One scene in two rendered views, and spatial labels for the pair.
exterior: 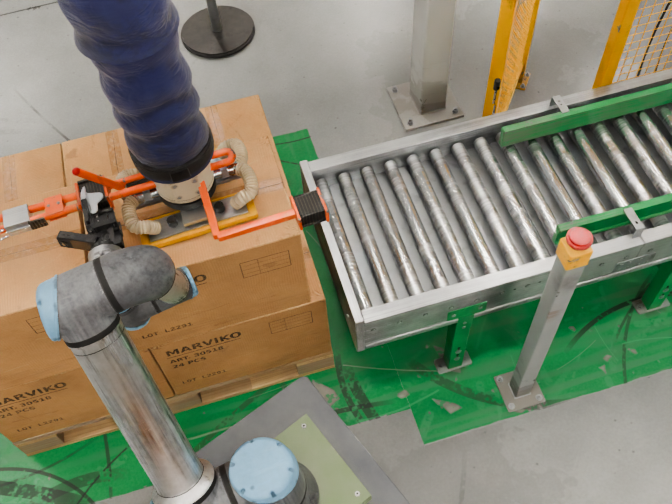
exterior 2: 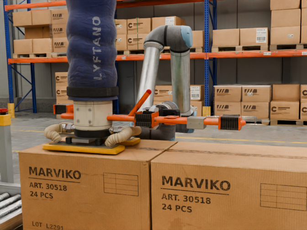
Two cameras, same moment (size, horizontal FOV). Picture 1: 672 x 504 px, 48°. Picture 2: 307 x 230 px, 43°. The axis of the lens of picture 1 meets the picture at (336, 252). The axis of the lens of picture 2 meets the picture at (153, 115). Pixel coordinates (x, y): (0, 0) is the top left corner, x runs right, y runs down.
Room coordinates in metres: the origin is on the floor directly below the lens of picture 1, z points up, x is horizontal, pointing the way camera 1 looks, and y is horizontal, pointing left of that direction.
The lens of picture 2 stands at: (2.67, 1.55, 1.29)
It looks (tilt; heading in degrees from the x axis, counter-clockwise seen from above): 7 degrees down; 212
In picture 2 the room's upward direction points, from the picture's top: 1 degrees counter-clockwise
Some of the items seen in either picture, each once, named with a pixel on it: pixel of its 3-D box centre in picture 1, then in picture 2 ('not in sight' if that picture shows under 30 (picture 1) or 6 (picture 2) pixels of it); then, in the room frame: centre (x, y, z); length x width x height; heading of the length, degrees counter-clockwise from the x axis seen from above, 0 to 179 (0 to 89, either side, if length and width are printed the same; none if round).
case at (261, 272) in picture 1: (199, 245); (103, 188); (1.35, 0.43, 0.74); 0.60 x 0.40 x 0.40; 102
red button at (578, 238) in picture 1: (578, 240); (2, 112); (1.07, -0.65, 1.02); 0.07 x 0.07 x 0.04
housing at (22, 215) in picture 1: (18, 220); (196, 122); (1.27, 0.87, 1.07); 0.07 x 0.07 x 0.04; 14
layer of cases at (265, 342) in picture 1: (142, 258); not in sight; (1.59, 0.74, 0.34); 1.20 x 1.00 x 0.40; 102
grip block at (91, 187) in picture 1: (94, 196); (146, 118); (1.32, 0.66, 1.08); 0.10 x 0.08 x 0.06; 14
